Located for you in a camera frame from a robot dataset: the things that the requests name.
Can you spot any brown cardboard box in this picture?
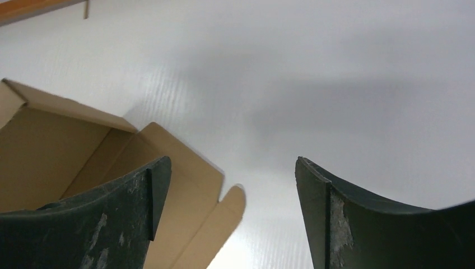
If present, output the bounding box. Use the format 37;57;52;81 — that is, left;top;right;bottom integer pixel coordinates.
1;79;246;268

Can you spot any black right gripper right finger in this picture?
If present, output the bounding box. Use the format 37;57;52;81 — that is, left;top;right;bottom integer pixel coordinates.
295;157;474;268

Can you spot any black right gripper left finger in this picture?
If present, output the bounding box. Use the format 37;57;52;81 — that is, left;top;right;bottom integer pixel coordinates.
1;156;171;268

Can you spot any orange wooden shelf rack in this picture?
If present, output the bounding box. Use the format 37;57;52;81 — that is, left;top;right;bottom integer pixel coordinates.
1;0;84;26

